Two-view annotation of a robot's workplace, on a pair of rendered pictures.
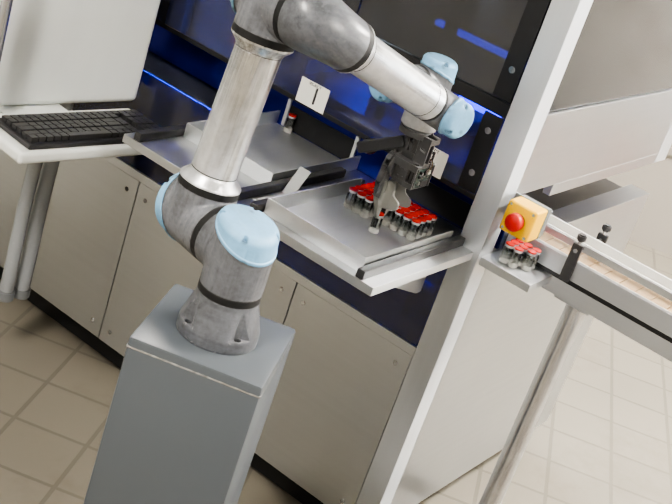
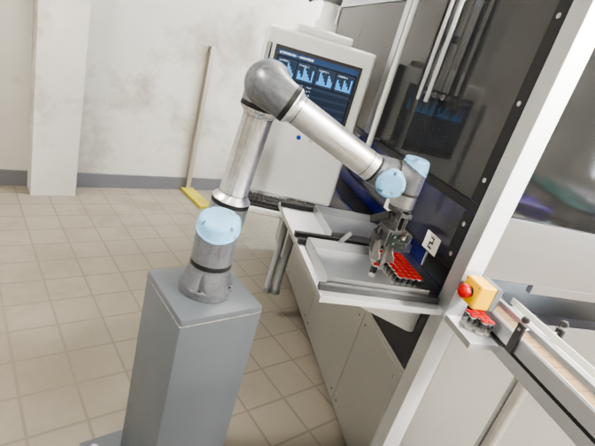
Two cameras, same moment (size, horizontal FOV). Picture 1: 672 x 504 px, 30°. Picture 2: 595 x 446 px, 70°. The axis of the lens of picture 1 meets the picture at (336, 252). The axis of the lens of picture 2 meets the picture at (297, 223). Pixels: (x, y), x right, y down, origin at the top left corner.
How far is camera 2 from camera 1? 1.59 m
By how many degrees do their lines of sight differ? 40
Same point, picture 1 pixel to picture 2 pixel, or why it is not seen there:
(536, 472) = not seen: outside the picture
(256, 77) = (246, 128)
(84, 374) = (293, 340)
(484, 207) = (453, 279)
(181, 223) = not seen: hidden behind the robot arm
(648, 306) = (571, 394)
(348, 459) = (364, 432)
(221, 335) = (188, 284)
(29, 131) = not seen: hidden behind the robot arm
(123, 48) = (321, 177)
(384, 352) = (390, 367)
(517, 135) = (480, 227)
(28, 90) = (266, 185)
